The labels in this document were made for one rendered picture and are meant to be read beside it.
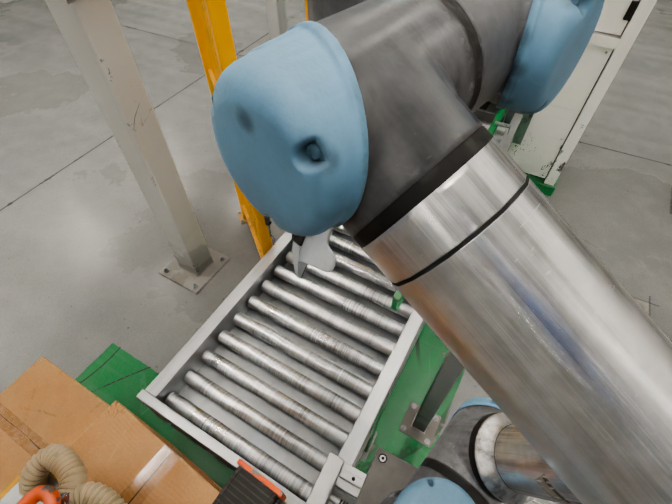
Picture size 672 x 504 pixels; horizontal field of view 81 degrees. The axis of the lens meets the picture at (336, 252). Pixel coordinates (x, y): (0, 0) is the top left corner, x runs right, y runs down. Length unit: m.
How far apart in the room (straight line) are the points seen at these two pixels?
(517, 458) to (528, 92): 0.45
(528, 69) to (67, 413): 1.59
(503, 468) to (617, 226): 2.67
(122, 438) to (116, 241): 1.93
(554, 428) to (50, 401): 1.62
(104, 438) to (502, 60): 1.03
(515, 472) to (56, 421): 1.41
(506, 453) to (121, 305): 2.20
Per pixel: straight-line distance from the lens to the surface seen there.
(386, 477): 0.85
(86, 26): 1.66
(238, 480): 0.69
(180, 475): 1.00
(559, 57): 0.25
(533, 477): 0.58
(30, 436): 1.68
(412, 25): 0.18
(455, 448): 0.67
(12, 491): 0.99
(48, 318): 2.67
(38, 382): 1.76
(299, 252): 0.45
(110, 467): 1.06
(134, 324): 2.40
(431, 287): 0.16
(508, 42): 0.23
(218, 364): 1.51
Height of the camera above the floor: 1.88
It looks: 50 degrees down
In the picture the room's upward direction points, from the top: straight up
